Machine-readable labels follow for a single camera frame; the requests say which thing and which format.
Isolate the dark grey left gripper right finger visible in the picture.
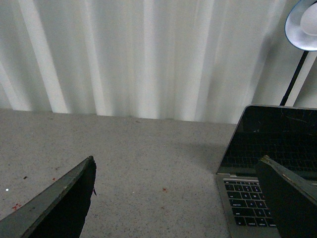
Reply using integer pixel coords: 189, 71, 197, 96
255, 156, 317, 238

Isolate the blue desk lamp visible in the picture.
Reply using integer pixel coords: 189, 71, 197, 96
280, 0, 317, 106

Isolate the silver laptop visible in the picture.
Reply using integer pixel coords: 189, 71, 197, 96
216, 105, 317, 238

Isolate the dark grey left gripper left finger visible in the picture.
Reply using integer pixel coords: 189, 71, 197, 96
0, 156, 97, 238

